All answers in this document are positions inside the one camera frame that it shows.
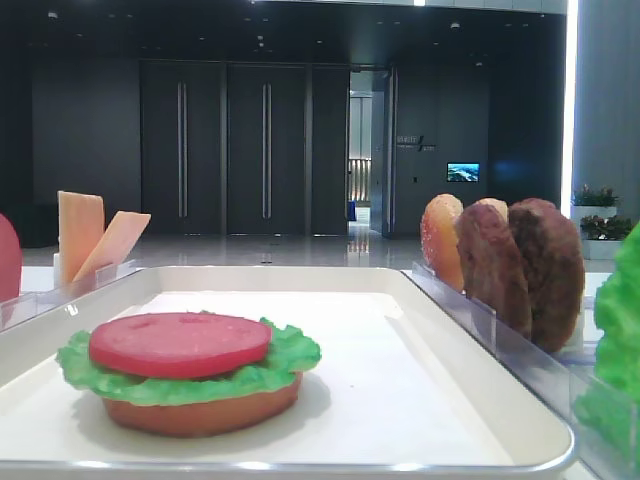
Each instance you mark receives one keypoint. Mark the leaning orange cheese slice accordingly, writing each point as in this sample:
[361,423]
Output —
[116,243]

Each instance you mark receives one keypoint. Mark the red tomato slice in rack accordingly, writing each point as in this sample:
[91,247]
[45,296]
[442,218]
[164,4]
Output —
[10,261]

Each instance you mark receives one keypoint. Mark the green lettuce leaf on bun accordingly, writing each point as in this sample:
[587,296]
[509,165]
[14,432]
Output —
[290,352]

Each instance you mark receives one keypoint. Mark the wall-mounted display screen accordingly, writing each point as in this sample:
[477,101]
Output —
[463,172]

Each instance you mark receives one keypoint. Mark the white metal tray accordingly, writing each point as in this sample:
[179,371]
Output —
[401,391]

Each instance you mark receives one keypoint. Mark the upright orange cheese slice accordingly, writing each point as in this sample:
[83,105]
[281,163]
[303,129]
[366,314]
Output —
[81,226]

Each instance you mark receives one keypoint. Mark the clear acrylic rack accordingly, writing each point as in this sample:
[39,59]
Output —
[48,293]
[556,379]

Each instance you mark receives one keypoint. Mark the bottom bun slice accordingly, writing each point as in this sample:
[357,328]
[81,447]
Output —
[204,419]

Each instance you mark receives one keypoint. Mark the clear acrylic right rack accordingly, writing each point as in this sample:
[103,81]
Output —
[556,379]

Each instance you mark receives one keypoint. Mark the red tomato slice on bun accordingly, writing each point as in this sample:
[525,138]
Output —
[179,345]

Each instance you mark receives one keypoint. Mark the brown meat patty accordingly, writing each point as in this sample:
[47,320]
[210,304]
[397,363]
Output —
[491,263]
[553,267]

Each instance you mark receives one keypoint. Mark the green lettuce leaf in rack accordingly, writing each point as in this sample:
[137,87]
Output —
[617,350]

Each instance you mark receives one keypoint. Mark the sesame top bun slice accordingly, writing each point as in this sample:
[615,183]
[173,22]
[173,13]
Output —
[439,239]

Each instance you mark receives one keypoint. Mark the clear acrylic left rack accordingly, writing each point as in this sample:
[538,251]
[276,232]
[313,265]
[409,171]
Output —
[48,293]

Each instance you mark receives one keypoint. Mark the potted plants with planter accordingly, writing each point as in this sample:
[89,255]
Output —
[601,228]

